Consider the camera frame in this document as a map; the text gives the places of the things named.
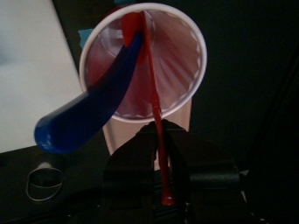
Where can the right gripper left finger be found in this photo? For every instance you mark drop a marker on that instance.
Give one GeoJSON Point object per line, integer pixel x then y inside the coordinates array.
{"type": "Point", "coordinates": [129, 175]}

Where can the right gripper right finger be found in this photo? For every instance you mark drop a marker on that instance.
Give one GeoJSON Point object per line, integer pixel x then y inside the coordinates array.
{"type": "Point", "coordinates": [210, 172]}

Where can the red toy knife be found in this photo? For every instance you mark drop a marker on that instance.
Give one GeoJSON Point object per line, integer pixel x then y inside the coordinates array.
{"type": "Point", "coordinates": [158, 116]}

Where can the white cutting board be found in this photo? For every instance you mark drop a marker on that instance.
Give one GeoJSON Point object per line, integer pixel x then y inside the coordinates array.
{"type": "Point", "coordinates": [31, 73]}

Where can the red plastic cup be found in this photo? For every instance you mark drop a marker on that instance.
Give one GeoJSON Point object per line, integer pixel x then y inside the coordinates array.
{"type": "Point", "coordinates": [175, 58]}

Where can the teal tape strip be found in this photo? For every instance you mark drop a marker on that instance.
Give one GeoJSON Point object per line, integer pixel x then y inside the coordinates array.
{"type": "Point", "coordinates": [85, 36]}

